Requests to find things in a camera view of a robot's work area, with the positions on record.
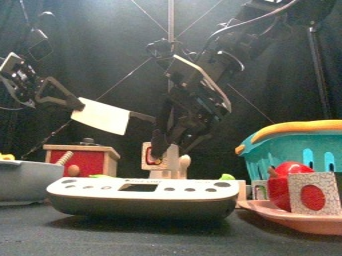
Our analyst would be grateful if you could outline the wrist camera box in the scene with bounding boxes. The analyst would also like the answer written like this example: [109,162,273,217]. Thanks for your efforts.
[146,39,179,61]
[19,28,56,63]

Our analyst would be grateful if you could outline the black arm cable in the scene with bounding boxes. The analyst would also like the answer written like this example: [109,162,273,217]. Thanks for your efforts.
[201,0,305,56]

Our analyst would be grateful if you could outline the slanted dark metal stand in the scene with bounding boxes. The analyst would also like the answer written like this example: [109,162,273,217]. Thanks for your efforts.
[306,21,334,120]

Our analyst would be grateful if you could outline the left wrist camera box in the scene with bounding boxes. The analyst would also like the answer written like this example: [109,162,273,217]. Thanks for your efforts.
[19,28,56,63]

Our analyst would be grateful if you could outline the teal basket orange handles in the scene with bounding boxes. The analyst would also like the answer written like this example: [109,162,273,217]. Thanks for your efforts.
[234,119,342,183]

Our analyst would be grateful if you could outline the green toy lettuce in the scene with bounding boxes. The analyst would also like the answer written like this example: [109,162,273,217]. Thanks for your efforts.
[217,172,237,181]

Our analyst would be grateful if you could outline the white toy induction cooker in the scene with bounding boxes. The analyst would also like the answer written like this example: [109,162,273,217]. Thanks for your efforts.
[46,176,241,222]

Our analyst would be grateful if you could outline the thin diagonal frame brace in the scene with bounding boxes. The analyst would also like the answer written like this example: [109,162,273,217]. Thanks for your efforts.
[19,11,213,160]
[130,0,277,125]

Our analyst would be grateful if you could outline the white toy knife block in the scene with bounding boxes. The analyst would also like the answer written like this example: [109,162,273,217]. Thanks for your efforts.
[149,143,194,180]

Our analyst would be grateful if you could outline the red toy tomato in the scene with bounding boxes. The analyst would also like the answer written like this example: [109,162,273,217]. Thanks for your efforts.
[266,161,316,213]

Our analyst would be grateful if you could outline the vertical metal frame pole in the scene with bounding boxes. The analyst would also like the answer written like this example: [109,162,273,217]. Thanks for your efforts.
[167,0,177,93]

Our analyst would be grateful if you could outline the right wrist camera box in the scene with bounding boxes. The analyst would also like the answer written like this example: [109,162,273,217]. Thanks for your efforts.
[146,39,179,61]

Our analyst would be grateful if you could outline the wooden toy stove red front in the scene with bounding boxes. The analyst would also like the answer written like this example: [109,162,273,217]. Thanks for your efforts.
[42,143,122,179]

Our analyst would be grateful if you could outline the pink plate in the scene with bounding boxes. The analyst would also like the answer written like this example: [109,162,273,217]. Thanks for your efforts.
[238,199,342,236]

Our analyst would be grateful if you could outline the beige ridged stick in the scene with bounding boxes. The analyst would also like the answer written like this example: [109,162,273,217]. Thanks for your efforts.
[55,150,75,166]

